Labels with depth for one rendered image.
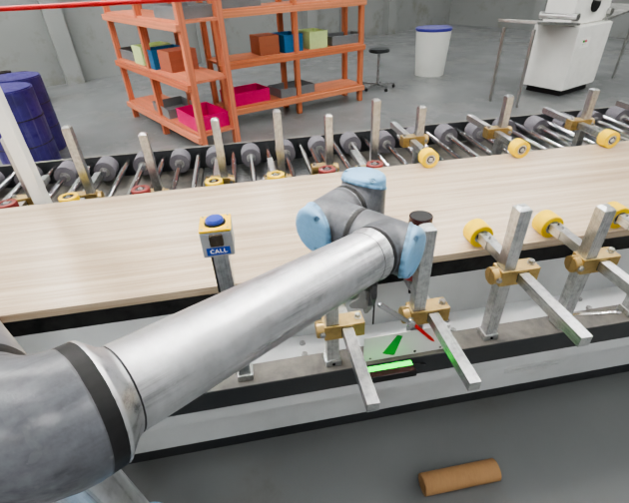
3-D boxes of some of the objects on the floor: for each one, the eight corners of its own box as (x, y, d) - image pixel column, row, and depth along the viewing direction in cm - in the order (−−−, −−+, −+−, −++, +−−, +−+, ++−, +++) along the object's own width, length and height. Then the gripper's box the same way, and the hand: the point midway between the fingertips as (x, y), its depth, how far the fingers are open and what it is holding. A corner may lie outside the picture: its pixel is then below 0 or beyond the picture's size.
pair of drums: (64, 137, 531) (37, 67, 484) (81, 165, 450) (51, 84, 403) (1, 150, 499) (-35, 77, 452) (8, 182, 419) (-35, 97, 371)
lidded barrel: (453, 74, 745) (460, 26, 702) (429, 79, 717) (435, 30, 674) (427, 69, 788) (432, 24, 745) (404, 74, 760) (407, 27, 717)
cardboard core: (425, 500, 156) (427, 490, 152) (417, 479, 163) (419, 468, 158) (498, 484, 160) (503, 474, 155) (487, 464, 166) (492, 453, 162)
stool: (374, 83, 711) (375, 45, 677) (399, 88, 675) (403, 48, 641) (352, 89, 683) (352, 49, 649) (377, 94, 647) (379, 53, 613)
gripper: (335, 235, 95) (336, 303, 107) (344, 256, 88) (344, 328, 100) (371, 230, 96) (368, 298, 108) (383, 251, 89) (378, 323, 101)
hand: (367, 307), depth 103 cm, fingers closed
